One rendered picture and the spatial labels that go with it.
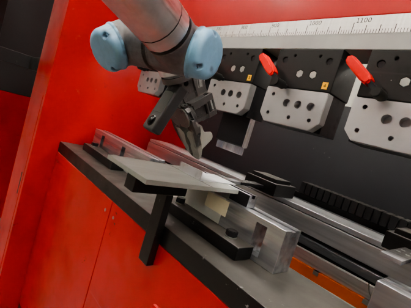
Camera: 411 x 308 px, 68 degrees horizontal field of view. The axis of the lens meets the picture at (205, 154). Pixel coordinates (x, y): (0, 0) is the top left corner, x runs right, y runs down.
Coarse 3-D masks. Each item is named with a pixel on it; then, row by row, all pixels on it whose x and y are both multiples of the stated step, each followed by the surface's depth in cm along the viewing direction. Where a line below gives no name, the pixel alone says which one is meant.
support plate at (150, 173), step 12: (108, 156) 69; (120, 156) 71; (132, 168) 62; (144, 168) 66; (156, 168) 70; (168, 168) 75; (144, 180) 57; (156, 180) 58; (168, 180) 61; (180, 180) 65; (192, 180) 69; (228, 192) 72
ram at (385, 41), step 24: (192, 0) 97; (216, 0) 89; (240, 0) 81; (264, 0) 75; (288, 0) 70; (312, 0) 65; (336, 0) 61; (360, 0) 57; (384, 0) 54; (408, 0) 51; (216, 24) 87; (264, 48) 73; (288, 48) 68; (312, 48) 63; (336, 48) 59; (360, 48) 56; (384, 48) 53; (408, 48) 50
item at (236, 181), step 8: (248, 176) 97; (256, 176) 95; (264, 176) 94; (272, 176) 96; (240, 184) 85; (248, 184) 87; (256, 184) 90; (264, 184) 92; (272, 184) 90; (280, 184) 92; (288, 184) 95; (264, 192) 92; (272, 192) 89; (280, 192) 91; (288, 192) 94
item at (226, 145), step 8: (224, 112) 83; (224, 120) 83; (232, 120) 80; (240, 120) 78; (248, 120) 76; (224, 128) 82; (232, 128) 80; (240, 128) 78; (248, 128) 77; (216, 136) 84; (224, 136) 82; (232, 136) 80; (240, 136) 78; (248, 136) 77; (216, 144) 85; (224, 144) 82; (232, 144) 80; (240, 144) 77; (240, 152) 78
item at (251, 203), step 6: (234, 186) 79; (240, 192) 74; (246, 192) 75; (234, 198) 75; (240, 198) 74; (246, 198) 72; (252, 198) 74; (240, 204) 74; (246, 204) 72; (252, 204) 73
